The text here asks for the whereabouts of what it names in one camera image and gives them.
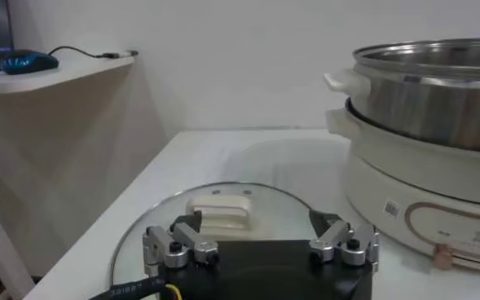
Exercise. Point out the round glass pot lid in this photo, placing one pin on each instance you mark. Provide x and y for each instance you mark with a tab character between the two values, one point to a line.
223	208

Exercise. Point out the stainless steel steamer basket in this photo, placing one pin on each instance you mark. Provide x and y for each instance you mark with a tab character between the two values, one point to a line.
427	106

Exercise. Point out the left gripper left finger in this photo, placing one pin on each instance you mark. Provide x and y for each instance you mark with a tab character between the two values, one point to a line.
182	240

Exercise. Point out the steel steamer pot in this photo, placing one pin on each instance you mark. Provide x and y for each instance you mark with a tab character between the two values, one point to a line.
406	179

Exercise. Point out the blue computer mouse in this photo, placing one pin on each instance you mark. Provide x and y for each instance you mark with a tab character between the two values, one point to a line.
27	62

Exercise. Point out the white side desk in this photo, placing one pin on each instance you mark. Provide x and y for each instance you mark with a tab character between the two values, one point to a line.
60	142

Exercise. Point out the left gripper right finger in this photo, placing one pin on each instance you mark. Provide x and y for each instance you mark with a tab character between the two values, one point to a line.
337	238

